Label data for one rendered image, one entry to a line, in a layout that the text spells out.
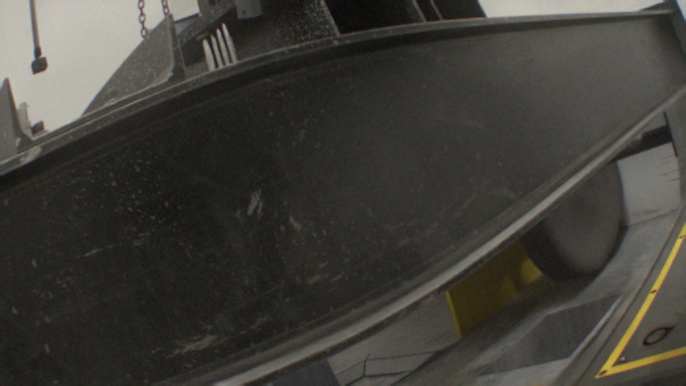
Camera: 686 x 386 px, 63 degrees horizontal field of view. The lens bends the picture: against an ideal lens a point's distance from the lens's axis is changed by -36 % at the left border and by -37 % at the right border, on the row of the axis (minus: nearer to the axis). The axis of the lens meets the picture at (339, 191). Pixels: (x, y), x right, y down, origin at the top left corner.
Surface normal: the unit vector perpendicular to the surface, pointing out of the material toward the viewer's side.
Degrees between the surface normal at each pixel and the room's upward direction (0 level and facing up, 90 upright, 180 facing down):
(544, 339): 90
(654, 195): 90
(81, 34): 90
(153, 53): 83
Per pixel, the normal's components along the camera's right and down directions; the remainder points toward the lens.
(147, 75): -0.75, 0.18
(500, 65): 0.61, -0.21
